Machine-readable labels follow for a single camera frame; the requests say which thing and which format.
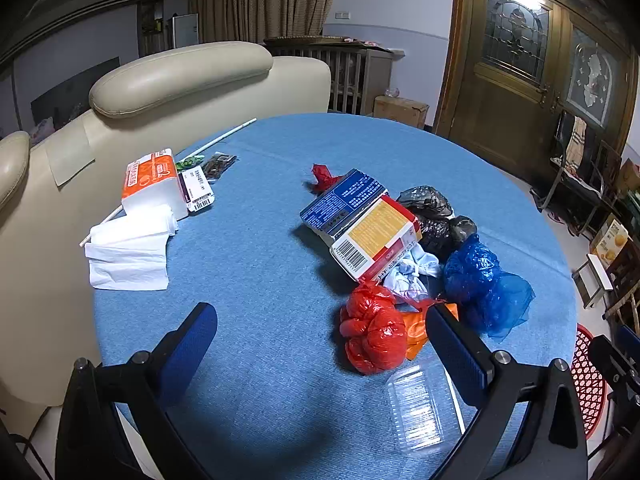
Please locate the blue medicine box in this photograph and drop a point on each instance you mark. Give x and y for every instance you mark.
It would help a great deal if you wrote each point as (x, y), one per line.
(337, 208)

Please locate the yellow printed cardboard box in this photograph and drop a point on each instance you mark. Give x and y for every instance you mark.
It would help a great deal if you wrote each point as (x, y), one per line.
(609, 241)

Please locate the dark foil snack packet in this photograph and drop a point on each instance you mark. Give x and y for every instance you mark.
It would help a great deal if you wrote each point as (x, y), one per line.
(217, 165)

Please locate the red plastic mesh basket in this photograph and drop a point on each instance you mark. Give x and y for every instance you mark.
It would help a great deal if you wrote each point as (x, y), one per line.
(589, 384)

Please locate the thin white rod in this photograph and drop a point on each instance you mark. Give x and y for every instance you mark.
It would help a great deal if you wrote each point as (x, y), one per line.
(194, 153)

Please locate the blue plastic bag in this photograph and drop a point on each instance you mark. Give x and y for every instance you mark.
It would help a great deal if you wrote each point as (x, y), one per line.
(490, 300)

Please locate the brown wooden double door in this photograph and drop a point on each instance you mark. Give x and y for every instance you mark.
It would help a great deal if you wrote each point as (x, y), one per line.
(514, 66)

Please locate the green pill blister pack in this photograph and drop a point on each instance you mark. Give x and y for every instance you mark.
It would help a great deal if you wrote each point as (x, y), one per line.
(189, 162)

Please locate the black plastic bag bundle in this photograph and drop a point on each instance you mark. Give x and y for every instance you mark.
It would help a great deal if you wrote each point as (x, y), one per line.
(442, 231)

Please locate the white knotted plastic bag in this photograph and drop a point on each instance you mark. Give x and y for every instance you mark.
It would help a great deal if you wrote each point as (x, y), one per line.
(416, 277)

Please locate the red plastic bag bundle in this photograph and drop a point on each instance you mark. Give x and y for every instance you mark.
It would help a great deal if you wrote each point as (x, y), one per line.
(375, 335)

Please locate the small white stool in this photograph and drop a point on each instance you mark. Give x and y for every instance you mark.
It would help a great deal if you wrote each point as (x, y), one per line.
(592, 281)

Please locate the wooden slatted radiator cabinet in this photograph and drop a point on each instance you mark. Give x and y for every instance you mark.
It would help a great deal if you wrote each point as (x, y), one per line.
(360, 71)

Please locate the blue round tablecloth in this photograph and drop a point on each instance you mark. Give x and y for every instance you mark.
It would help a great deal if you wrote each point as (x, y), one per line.
(274, 397)

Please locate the clear plastic clamshell container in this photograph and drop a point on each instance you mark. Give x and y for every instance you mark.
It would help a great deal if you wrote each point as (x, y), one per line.
(425, 409)

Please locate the red yellow medicine box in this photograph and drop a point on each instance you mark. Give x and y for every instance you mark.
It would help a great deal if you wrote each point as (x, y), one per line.
(376, 241)

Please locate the white loose tissue paper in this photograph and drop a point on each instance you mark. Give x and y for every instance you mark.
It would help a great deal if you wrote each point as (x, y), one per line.
(129, 252)

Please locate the orange white tissue pack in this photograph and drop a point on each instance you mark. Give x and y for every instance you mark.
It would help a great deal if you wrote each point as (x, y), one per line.
(152, 181)

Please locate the brown cardboard box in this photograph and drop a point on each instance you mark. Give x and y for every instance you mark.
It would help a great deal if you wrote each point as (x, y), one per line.
(408, 112)

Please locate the black metal chair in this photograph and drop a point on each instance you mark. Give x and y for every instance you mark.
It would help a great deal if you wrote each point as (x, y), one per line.
(583, 163)

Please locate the orange plastic bag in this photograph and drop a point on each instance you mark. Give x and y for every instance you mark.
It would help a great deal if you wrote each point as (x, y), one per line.
(415, 324)

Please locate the white barcode medicine box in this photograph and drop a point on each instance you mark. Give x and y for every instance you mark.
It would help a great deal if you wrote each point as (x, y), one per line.
(197, 192)

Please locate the plaid scarf on chair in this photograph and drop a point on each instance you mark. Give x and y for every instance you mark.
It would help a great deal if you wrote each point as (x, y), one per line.
(575, 146)

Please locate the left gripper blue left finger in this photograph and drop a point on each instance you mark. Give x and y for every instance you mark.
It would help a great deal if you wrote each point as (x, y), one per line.
(179, 354)

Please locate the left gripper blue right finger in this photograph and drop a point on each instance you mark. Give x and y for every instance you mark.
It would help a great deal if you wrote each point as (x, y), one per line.
(463, 354)

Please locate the beige leather sofa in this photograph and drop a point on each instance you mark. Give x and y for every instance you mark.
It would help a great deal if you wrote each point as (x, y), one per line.
(54, 192)

